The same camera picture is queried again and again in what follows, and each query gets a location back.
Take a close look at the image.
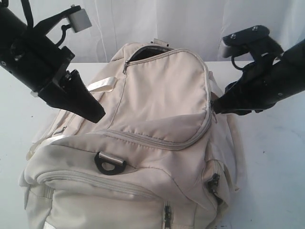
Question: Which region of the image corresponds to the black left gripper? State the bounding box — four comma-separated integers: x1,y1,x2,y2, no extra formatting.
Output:
9,26,105,123

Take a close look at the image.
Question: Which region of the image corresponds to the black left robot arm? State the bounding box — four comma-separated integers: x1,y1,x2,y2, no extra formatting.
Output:
0,0,105,123

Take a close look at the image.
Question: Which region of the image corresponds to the cream fabric duffel bag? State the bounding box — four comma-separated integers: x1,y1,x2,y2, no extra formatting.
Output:
19,43,244,229

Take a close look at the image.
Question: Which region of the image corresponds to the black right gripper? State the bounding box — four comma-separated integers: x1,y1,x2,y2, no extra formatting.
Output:
213,56,298,115

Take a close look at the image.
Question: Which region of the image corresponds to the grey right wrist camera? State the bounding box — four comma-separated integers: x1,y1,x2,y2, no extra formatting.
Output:
219,25,284,71

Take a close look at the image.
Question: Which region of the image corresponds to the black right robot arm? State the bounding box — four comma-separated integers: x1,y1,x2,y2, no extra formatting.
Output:
212,41,305,115

